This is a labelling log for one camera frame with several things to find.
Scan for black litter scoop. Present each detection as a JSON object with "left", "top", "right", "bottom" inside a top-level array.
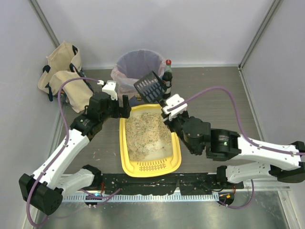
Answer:
[{"left": 133, "top": 71, "right": 167, "bottom": 104}]

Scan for yellow litter box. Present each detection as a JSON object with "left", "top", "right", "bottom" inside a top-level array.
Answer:
[{"left": 119, "top": 104, "right": 182, "bottom": 177}]

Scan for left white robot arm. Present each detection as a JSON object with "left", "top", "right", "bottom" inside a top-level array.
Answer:
[{"left": 19, "top": 92, "right": 131, "bottom": 216}]

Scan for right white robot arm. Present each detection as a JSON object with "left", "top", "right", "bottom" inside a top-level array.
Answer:
[{"left": 162, "top": 111, "right": 305, "bottom": 184}]

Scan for cat litter pellets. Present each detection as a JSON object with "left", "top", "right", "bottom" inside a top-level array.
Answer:
[{"left": 125, "top": 112, "right": 173, "bottom": 161}]

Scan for pink bin liner bag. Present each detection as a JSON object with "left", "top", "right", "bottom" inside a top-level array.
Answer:
[{"left": 110, "top": 49, "right": 166, "bottom": 96}]

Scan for dark soda bottle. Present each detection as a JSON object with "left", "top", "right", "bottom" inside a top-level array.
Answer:
[{"left": 162, "top": 59, "right": 173, "bottom": 99}]

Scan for beige canvas tote bag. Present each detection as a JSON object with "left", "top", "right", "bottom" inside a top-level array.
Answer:
[{"left": 38, "top": 42, "right": 93, "bottom": 113}]

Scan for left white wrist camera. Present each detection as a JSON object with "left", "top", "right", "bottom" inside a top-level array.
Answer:
[{"left": 102, "top": 80, "right": 118, "bottom": 101}]

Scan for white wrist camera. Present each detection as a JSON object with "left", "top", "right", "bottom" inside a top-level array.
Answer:
[
  {"left": 102, "top": 80, "right": 118, "bottom": 101},
  {"left": 162, "top": 94, "right": 188, "bottom": 121}
]

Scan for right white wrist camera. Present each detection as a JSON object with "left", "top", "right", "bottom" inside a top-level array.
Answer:
[{"left": 162, "top": 94, "right": 188, "bottom": 121}]

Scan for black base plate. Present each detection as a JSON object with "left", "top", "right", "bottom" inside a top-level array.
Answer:
[{"left": 97, "top": 173, "right": 244, "bottom": 196}]

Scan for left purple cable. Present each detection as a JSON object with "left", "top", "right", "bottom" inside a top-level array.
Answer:
[{"left": 25, "top": 77, "right": 103, "bottom": 226}]

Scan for purple cable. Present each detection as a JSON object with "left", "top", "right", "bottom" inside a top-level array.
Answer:
[
  {"left": 166, "top": 86, "right": 305, "bottom": 209},
  {"left": 25, "top": 77, "right": 103, "bottom": 226}
]

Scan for slotted cable duct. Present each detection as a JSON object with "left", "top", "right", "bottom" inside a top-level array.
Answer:
[{"left": 63, "top": 192, "right": 219, "bottom": 203}]

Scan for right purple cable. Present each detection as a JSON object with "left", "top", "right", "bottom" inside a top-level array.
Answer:
[{"left": 166, "top": 86, "right": 305, "bottom": 209}]

